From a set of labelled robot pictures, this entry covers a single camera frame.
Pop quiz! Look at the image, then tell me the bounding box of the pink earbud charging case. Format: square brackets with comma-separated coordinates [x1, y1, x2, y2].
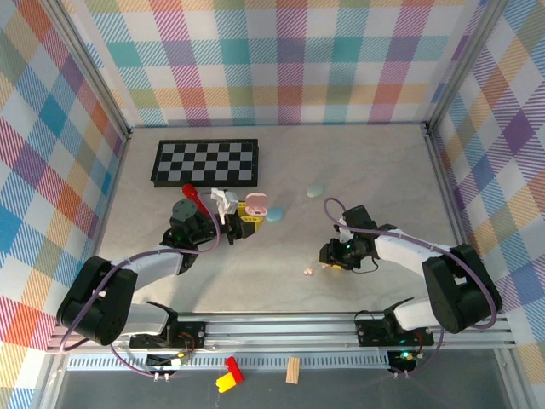
[244, 192, 270, 216]

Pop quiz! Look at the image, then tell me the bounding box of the red plastic toy tool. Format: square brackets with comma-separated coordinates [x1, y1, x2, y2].
[181, 182, 213, 219]

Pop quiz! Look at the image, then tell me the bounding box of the black grey chessboard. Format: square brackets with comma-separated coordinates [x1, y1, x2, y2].
[150, 138, 260, 189]

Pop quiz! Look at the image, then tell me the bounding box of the small wooden block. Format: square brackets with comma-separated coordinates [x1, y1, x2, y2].
[285, 356, 301, 385]

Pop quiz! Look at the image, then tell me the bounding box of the small electronics board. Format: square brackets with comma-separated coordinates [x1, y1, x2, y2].
[386, 349, 421, 379]
[146, 351, 192, 382]

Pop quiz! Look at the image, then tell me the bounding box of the red narrow toy brick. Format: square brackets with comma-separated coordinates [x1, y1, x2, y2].
[225, 356, 246, 383]

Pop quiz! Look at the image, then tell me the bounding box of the yellow toy brick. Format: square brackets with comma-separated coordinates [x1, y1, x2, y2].
[215, 371, 238, 395]

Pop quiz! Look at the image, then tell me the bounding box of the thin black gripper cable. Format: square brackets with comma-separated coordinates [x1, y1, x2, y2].
[352, 254, 380, 276]

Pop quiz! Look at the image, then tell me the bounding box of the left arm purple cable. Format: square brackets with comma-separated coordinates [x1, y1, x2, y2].
[59, 190, 222, 378]

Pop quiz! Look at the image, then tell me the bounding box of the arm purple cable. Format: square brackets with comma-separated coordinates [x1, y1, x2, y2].
[59, 190, 222, 378]
[324, 196, 502, 378]

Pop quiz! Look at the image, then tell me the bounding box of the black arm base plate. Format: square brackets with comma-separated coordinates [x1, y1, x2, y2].
[354, 309, 435, 348]
[129, 320, 208, 349]

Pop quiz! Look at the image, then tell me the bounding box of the long aluminium base rail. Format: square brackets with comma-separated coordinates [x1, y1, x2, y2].
[45, 313, 517, 355]

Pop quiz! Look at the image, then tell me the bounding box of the aluminium side rail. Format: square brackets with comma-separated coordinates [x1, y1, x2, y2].
[76, 127, 133, 319]
[424, 125, 516, 319]

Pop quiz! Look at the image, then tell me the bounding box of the slotted grey cable duct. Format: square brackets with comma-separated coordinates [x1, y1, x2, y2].
[66, 354, 395, 371]

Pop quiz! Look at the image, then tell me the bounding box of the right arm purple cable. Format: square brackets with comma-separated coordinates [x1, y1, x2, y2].
[324, 196, 502, 378]

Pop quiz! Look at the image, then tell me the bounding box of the aluminium frame post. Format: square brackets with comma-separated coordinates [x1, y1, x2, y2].
[425, 0, 512, 133]
[42, 0, 131, 141]

